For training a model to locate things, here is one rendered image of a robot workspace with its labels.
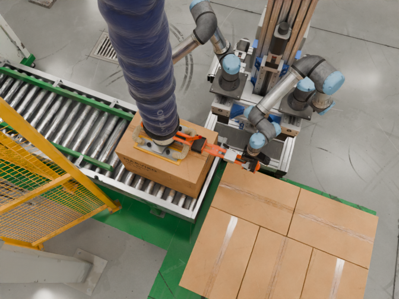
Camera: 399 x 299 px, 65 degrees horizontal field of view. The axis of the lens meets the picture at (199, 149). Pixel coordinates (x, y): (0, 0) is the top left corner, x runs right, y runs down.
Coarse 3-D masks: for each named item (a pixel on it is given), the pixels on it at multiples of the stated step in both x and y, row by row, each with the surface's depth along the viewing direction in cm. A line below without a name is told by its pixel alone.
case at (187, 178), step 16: (128, 128) 220; (128, 144) 215; (176, 144) 215; (128, 160) 220; (144, 160) 210; (160, 160) 210; (192, 160) 210; (208, 160) 223; (144, 176) 244; (160, 176) 224; (176, 176) 206; (192, 176) 206; (192, 192) 227
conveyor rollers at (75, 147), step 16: (0, 80) 285; (16, 80) 284; (0, 96) 280; (16, 96) 277; (32, 96) 279; (48, 96) 277; (64, 96) 278; (32, 112) 273; (64, 112) 271; (96, 112) 270; (128, 112) 270; (64, 128) 265; (96, 128) 264; (112, 128) 266; (32, 144) 260; (64, 144) 259; (80, 144) 261; (112, 144) 259; (112, 160) 254; (128, 176) 248; (160, 192) 243; (192, 208) 238
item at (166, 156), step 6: (144, 138) 214; (138, 144) 212; (144, 144) 212; (150, 144) 210; (144, 150) 211; (150, 150) 211; (168, 150) 208; (174, 150) 210; (156, 156) 210; (162, 156) 209; (168, 156) 209; (174, 162) 208; (180, 162) 209
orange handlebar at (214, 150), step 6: (180, 132) 203; (174, 138) 201; (186, 144) 201; (210, 144) 200; (204, 150) 198; (210, 150) 197; (216, 150) 197; (222, 150) 198; (216, 156) 199; (222, 156) 196; (240, 156) 196; (234, 162) 195; (240, 162) 195; (258, 168) 193
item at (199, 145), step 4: (196, 140) 200; (200, 140) 200; (204, 140) 200; (192, 144) 199; (196, 144) 199; (200, 144) 199; (204, 144) 197; (192, 148) 198; (196, 148) 197; (200, 148) 198; (200, 152) 199
